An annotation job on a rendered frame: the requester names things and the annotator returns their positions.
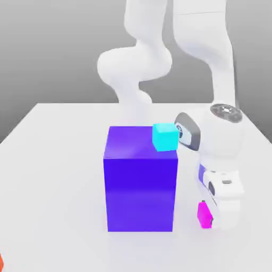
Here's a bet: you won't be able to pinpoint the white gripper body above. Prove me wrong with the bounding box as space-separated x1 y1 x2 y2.
207 194 242 231

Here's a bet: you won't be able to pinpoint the large blue box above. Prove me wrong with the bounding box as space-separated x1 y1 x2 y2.
103 125 179 233

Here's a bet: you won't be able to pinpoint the small magenta cube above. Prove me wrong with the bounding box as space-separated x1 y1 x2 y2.
197 200 214 230

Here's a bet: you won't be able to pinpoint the small cyan cube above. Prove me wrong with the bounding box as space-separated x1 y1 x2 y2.
152 122 180 152

